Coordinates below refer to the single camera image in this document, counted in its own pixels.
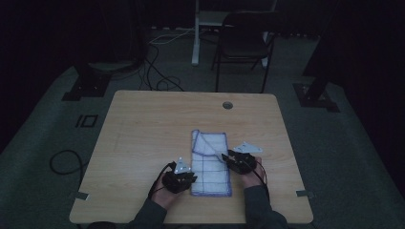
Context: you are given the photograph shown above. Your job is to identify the black stand with square base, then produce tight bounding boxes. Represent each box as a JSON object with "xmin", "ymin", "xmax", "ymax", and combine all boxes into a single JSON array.
[
  {"xmin": 292, "ymin": 0, "xmax": 354, "ymax": 114},
  {"xmin": 61, "ymin": 61, "xmax": 113, "ymax": 102}
]

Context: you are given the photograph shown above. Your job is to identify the black folding chair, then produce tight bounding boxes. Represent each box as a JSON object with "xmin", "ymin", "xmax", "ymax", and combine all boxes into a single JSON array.
[{"xmin": 211, "ymin": 10, "xmax": 282, "ymax": 94}]

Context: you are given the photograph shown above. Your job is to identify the grey round stand base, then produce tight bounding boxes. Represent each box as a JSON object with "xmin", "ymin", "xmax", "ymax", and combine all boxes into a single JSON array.
[{"xmin": 87, "ymin": 59, "xmax": 141, "ymax": 73}]

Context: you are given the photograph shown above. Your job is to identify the tangled black floor cables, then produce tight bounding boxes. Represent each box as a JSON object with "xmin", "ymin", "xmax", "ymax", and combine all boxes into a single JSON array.
[{"xmin": 138, "ymin": 43, "xmax": 186, "ymax": 93}]

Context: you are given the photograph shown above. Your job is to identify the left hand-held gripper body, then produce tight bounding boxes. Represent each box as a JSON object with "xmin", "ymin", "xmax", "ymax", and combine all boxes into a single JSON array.
[{"xmin": 161, "ymin": 156, "xmax": 193, "ymax": 195}]

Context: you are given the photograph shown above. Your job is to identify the person's left hand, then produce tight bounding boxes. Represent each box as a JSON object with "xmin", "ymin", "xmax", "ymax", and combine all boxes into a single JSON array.
[{"xmin": 150, "ymin": 181, "xmax": 183, "ymax": 211}]

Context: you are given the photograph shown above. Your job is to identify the left hand-held gripper black cable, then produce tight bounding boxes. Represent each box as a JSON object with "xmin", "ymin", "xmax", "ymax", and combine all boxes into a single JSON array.
[{"xmin": 147, "ymin": 161, "xmax": 178, "ymax": 200}]

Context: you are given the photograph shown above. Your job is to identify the white cloth with blue grid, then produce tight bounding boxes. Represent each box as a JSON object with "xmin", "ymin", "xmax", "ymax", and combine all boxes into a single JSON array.
[{"xmin": 189, "ymin": 129, "xmax": 233, "ymax": 198}]

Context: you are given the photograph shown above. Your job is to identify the person's right hand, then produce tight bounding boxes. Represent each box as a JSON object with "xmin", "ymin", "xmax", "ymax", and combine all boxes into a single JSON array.
[{"xmin": 239, "ymin": 156, "xmax": 267, "ymax": 189}]

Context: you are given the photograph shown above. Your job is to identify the hand-held gripper black cable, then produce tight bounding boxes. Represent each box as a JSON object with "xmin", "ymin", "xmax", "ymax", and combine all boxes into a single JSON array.
[
  {"xmin": 147, "ymin": 161, "xmax": 178, "ymax": 200},
  {"xmin": 253, "ymin": 159, "xmax": 271, "ymax": 204}
]

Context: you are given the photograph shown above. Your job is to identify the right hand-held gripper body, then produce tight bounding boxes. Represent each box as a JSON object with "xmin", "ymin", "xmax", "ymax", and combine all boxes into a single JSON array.
[{"xmin": 229, "ymin": 141, "xmax": 265, "ymax": 176}]

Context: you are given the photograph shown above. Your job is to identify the white floor cable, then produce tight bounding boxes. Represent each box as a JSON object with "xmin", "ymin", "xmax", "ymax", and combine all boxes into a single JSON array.
[{"xmin": 148, "ymin": 28, "xmax": 196, "ymax": 46}]

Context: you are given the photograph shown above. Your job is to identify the right hand-held gripper black cable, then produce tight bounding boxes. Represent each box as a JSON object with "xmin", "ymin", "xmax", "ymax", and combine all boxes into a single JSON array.
[{"xmin": 253, "ymin": 159, "xmax": 271, "ymax": 204}]

